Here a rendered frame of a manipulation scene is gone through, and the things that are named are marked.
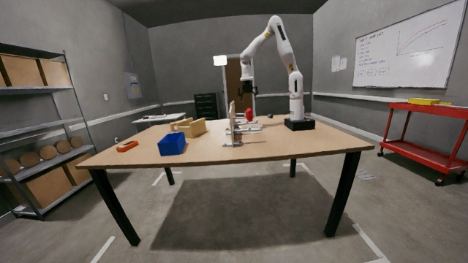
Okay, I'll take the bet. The orange pocket multimeter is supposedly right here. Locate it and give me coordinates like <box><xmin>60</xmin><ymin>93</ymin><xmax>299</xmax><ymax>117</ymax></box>
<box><xmin>116</xmin><ymin>140</ymin><xmax>139</xmax><ymax>153</ymax></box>

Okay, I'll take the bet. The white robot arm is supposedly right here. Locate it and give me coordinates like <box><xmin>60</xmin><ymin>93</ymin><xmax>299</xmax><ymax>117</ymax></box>
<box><xmin>240</xmin><ymin>15</ymin><xmax>304</xmax><ymax>120</ymax></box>

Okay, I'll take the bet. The blue open box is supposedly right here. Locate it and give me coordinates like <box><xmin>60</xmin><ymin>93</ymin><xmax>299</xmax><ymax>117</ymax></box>
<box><xmin>157</xmin><ymin>132</ymin><xmax>186</xmax><ymax>156</ymax></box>

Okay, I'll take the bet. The tan wooden crate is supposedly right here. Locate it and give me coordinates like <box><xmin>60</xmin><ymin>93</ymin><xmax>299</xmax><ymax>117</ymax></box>
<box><xmin>176</xmin><ymin>118</ymin><xmax>207</xmax><ymax>138</ymax></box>

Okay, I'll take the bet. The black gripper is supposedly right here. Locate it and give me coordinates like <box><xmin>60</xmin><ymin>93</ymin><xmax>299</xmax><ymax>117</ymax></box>
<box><xmin>238</xmin><ymin>80</ymin><xmax>258</xmax><ymax>101</ymax></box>

